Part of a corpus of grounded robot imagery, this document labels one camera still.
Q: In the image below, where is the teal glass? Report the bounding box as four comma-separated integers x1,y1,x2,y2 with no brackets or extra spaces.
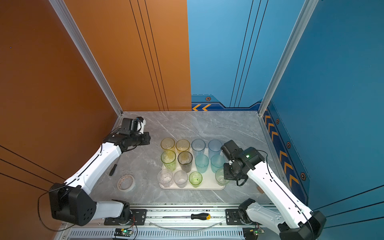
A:
211,155,226,173
195,154,210,174

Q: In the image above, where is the pale green glass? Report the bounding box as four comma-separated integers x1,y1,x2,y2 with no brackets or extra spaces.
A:
215,168,229,186

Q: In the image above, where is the blue tall glass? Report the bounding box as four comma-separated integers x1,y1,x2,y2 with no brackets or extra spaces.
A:
208,140,223,159

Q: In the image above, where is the yellow ribbed glass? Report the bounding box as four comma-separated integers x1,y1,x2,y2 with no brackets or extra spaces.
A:
161,138,176,151

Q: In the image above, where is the light blue glass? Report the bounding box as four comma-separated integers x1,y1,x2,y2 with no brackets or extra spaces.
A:
191,139,206,158

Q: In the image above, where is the green short glass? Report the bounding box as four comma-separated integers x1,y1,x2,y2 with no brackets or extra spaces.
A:
189,172,203,188

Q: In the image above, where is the clear glass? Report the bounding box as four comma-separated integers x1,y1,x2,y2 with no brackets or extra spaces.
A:
173,170,189,189
158,169,174,188

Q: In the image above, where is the yellow tall glass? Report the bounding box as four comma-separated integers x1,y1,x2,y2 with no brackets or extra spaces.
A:
176,139,191,153

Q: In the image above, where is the grey smoked glass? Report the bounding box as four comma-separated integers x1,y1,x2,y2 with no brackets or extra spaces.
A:
178,151,193,173

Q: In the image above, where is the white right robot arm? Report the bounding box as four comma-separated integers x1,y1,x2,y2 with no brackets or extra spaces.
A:
221,140,326,240

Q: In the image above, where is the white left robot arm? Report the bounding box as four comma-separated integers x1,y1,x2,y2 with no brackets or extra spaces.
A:
48,117,151,226

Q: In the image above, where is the cream rectangular tray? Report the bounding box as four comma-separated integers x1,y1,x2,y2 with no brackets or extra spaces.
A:
160,150,225,190

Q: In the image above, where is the black marker pen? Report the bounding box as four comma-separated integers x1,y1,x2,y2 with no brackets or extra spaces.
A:
109,164,117,176

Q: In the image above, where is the tape roll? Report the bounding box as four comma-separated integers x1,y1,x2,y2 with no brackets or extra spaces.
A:
117,175,136,192

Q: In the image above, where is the black yellow screwdriver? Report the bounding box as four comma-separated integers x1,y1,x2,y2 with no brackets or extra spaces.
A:
163,213,211,221

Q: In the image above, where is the right green circuit board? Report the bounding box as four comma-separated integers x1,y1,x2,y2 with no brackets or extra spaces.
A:
243,228,265,240

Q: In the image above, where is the green circuit board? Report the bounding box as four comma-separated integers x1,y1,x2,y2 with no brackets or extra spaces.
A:
243,228,265,240
114,228,135,239

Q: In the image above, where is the left green circuit board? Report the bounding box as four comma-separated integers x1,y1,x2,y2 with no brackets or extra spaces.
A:
114,228,135,239

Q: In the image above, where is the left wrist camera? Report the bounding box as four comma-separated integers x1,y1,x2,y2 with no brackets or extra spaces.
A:
136,117,146,134

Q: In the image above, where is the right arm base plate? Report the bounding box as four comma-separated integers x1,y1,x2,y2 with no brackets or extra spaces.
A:
225,209,260,227

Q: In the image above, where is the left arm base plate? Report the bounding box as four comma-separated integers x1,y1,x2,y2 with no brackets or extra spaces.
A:
104,209,147,226

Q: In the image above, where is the aluminium front rail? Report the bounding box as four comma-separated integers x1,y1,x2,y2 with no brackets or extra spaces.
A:
53,204,319,240

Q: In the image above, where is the clear cable on rail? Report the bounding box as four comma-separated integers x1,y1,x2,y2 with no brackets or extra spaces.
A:
147,220,224,232

